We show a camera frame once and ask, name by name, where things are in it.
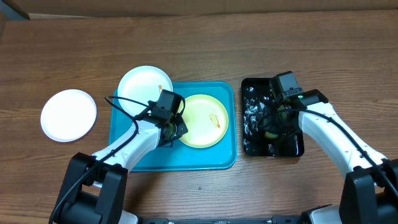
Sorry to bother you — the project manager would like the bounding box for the green yellow sponge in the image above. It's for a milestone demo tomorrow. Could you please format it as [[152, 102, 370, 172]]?
[[264, 131, 279, 139]]

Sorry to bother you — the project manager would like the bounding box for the yellow plate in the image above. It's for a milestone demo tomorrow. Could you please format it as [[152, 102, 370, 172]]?
[[180, 94, 229, 149]]

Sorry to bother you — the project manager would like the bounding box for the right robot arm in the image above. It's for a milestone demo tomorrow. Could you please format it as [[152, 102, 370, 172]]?
[[261, 88, 397, 223]]

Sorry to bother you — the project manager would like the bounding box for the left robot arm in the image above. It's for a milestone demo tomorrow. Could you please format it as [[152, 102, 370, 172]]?
[[49, 114, 188, 224]]

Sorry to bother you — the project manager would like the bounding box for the black water tray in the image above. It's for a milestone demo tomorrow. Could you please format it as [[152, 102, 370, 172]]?
[[241, 78, 305, 157]]

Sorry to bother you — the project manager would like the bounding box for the teal plastic tray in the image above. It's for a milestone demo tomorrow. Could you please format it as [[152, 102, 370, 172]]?
[[108, 81, 238, 172]]

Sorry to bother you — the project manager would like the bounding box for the white plate with orange stain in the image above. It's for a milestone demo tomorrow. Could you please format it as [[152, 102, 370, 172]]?
[[117, 65, 173, 116]]

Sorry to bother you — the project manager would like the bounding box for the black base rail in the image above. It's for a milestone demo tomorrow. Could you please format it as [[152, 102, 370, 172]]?
[[138, 215, 305, 224]]

